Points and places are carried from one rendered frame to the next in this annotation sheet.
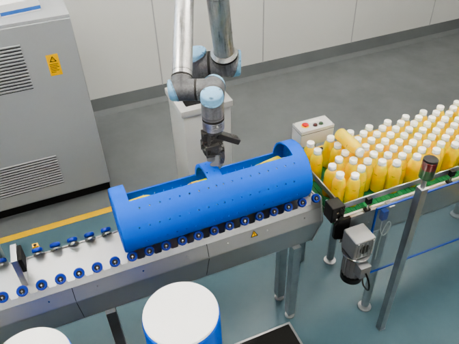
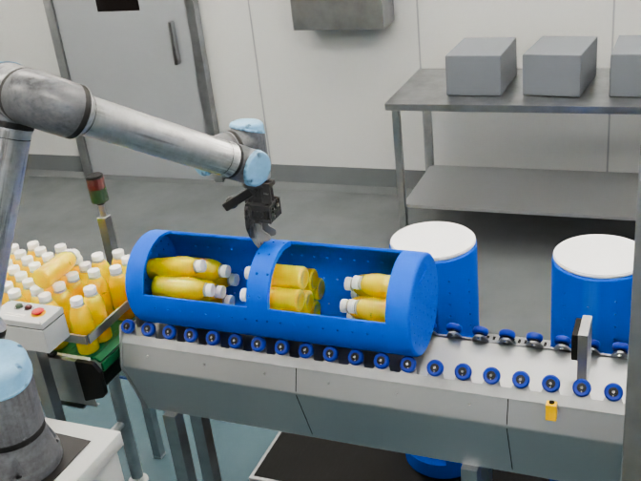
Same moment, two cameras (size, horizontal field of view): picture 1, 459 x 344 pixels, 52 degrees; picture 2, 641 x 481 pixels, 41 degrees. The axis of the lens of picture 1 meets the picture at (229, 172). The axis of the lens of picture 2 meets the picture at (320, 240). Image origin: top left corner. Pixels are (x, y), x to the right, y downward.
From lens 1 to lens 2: 351 cm
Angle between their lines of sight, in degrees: 102
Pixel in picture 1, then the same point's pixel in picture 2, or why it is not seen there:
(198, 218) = (333, 265)
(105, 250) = (452, 362)
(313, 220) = not seen: hidden behind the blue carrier
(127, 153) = not seen: outside the picture
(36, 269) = (563, 379)
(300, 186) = (191, 252)
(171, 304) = (435, 245)
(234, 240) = not seen: hidden behind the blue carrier
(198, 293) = (403, 243)
